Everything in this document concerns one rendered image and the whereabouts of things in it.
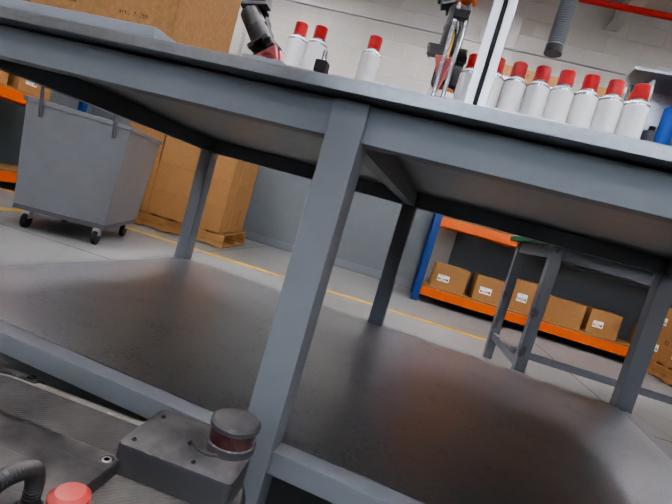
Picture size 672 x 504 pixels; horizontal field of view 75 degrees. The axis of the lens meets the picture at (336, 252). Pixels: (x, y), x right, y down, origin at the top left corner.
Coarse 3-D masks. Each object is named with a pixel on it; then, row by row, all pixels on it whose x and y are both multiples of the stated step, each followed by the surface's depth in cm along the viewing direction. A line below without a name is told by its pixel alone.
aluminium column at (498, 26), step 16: (496, 0) 88; (512, 0) 88; (496, 16) 88; (512, 16) 88; (496, 32) 89; (480, 48) 89; (496, 48) 89; (480, 64) 89; (496, 64) 89; (480, 80) 90; (480, 96) 89
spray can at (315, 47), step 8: (320, 32) 113; (312, 40) 113; (320, 40) 113; (312, 48) 113; (320, 48) 113; (304, 56) 114; (312, 56) 113; (320, 56) 114; (304, 64) 114; (312, 64) 113
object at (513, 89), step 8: (520, 64) 102; (512, 72) 103; (520, 72) 102; (504, 80) 104; (512, 80) 101; (520, 80) 101; (504, 88) 103; (512, 88) 101; (520, 88) 101; (504, 96) 102; (512, 96) 101; (520, 96) 102; (504, 104) 102; (512, 104) 101; (520, 104) 103
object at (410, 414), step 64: (0, 64) 111; (64, 64) 84; (128, 64) 80; (320, 128) 71; (384, 128) 69; (448, 128) 66; (192, 192) 210; (320, 192) 70; (384, 192) 189; (576, 192) 62; (640, 192) 60; (320, 256) 70; (640, 256) 165; (64, 320) 102; (128, 320) 113; (192, 320) 128; (256, 320) 146; (320, 320) 170; (640, 320) 168; (128, 384) 82; (192, 384) 89; (256, 384) 73; (320, 384) 108; (384, 384) 120; (448, 384) 136; (512, 384) 157; (640, 384) 165; (256, 448) 74; (320, 448) 79; (384, 448) 86; (448, 448) 93; (512, 448) 103; (576, 448) 114; (640, 448) 128
